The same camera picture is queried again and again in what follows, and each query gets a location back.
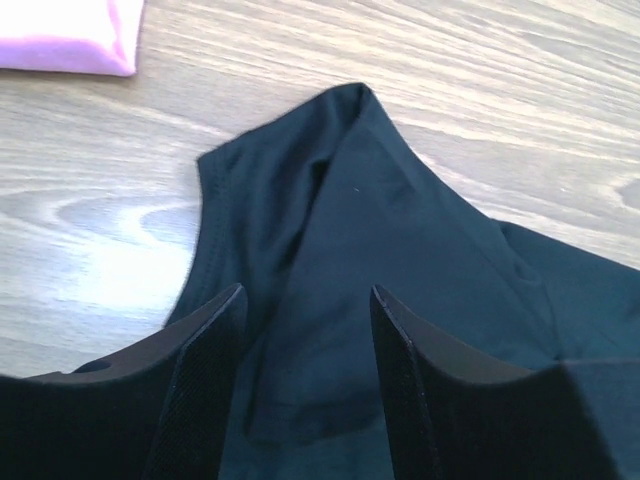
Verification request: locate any black t-shirt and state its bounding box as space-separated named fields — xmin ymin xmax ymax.
xmin=173 ymin=83 xmax=639 ymax=479

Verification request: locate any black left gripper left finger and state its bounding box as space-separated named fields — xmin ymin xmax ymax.
xmin=1 ymin=285 xmax=247 ymax=479

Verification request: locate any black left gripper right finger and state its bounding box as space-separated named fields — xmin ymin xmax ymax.
xmin=370 ymin=286 xmax=620 ymax=479

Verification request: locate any folded pink t-shirt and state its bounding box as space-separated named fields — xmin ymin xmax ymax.
xmin=1 ymin=0 xmax=144 ymax=77

